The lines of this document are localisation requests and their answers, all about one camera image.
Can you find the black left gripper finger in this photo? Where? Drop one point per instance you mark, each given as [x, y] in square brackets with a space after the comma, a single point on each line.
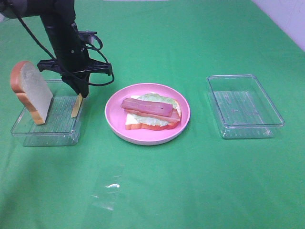
[79, 85]

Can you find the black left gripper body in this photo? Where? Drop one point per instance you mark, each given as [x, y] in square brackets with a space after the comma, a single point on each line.
[71, 53]

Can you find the yellow cheese slice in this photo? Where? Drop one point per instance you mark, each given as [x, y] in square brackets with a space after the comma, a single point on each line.
[77, 106]

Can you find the bread slice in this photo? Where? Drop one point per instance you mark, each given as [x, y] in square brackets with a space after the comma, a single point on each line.
[155, 128]
[32, 90]

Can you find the green lettuce leaf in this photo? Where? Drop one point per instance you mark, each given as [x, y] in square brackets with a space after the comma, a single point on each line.
[153, 97]

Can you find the bacon strip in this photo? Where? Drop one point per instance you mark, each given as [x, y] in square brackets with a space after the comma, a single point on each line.
[155, 108]
[173, 118]

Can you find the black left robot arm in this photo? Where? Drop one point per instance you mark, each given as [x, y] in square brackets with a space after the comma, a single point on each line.
[51, 12]

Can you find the pink round plate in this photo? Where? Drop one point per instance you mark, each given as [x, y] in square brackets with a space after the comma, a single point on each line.
[116, 116]

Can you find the clear left food container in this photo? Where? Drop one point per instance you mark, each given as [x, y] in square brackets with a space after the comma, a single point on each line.
[60, 128]

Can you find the clear food container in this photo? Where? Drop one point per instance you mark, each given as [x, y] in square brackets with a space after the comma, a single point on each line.
[60, 128]
[242, 108]

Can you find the clear plastic film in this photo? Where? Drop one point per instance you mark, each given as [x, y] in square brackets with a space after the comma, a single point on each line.
[107, 187]

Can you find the green table cloth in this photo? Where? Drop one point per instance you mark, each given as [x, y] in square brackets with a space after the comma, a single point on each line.
[196, 181]

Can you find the clear right food container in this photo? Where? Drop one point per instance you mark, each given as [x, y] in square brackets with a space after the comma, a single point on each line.
[242, 108]

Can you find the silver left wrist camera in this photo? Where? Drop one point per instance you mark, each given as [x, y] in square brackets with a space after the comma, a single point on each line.
[87, 36]

